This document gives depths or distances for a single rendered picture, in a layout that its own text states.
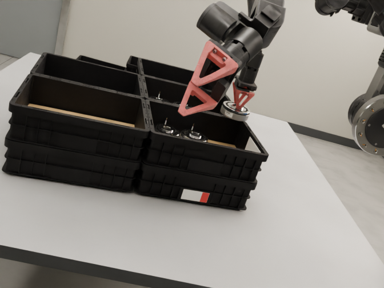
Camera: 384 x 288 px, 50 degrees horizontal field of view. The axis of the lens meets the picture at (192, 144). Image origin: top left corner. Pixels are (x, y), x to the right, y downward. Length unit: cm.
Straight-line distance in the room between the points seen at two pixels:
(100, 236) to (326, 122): 418
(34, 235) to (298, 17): 395
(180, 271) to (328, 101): 407
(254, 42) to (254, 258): 68
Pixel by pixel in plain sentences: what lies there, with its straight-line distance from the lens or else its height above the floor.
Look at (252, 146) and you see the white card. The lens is 145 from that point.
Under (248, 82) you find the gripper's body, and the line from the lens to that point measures 143.
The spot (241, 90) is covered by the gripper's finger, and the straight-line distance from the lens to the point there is 141.
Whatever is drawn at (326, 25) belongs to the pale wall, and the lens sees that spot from 475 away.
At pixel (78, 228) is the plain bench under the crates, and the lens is 115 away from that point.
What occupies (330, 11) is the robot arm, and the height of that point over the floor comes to 140.
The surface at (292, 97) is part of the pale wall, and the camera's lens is 484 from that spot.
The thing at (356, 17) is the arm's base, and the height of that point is 140.
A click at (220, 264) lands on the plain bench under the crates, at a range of 118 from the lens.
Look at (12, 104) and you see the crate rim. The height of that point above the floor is 93.
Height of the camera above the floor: 140
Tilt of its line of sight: 23 degrees down
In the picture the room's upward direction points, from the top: 18 degrees clockwise
